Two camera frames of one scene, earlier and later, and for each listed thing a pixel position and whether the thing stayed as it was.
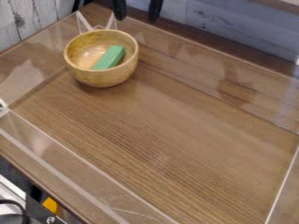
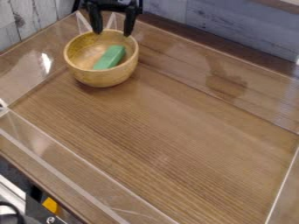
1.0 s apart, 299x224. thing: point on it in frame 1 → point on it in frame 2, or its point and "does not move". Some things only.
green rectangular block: x=110 y=57 does not move
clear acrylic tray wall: x=84 y=193 does not move
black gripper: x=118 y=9 → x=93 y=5
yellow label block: x=50 y=205 does not move
